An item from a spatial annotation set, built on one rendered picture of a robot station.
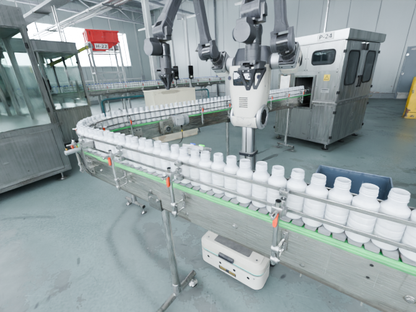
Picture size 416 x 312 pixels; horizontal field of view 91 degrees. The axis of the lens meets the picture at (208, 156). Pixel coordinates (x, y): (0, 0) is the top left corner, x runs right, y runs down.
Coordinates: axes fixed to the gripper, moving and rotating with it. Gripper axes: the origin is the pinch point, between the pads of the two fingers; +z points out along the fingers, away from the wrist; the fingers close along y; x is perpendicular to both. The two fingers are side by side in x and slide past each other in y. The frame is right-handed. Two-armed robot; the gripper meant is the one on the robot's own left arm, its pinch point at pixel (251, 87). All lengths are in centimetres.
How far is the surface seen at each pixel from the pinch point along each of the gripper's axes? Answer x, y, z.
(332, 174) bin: -28, 46, 48
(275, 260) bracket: -22, -24, 51
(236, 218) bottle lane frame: -4, -19, 46
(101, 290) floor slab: 98, -39, 141
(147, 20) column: 846, 665, -270
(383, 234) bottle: -45, -16, 36
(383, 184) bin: -50, 46, 49
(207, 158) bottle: 11.3, -15.2, 25.8
